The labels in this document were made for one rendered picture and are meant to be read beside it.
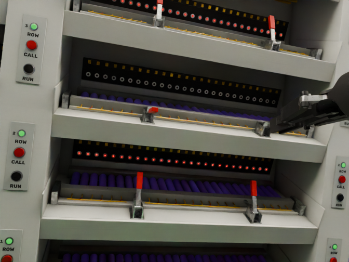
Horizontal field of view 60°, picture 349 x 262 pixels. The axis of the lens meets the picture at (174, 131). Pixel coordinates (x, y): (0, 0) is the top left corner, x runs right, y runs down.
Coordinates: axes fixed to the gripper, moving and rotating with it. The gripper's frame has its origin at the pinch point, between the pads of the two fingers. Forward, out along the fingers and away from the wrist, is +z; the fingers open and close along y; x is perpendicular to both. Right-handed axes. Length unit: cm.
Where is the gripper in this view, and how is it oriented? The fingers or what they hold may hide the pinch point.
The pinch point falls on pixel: (285, 122)
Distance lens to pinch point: 64.4
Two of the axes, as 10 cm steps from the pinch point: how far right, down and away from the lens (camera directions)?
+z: -2.6, 2.1, 9.4
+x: 0.5, -9.7, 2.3
